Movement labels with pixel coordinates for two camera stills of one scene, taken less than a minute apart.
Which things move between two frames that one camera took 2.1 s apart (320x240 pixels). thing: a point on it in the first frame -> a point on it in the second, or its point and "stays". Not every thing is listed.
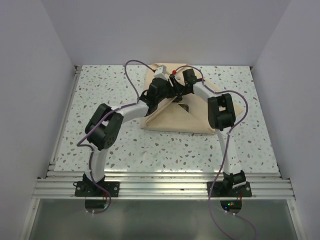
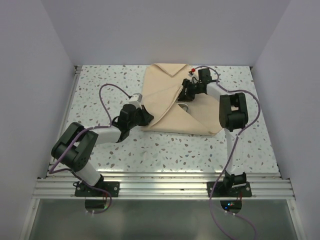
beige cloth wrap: x=167 y=118 stays
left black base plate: x=86 y=188 stays
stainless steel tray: x=185 y=106 stays
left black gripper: x=172 y=94 -> x=147 y=117
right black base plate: x=218 y=190 stays
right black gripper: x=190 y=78 -> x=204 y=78
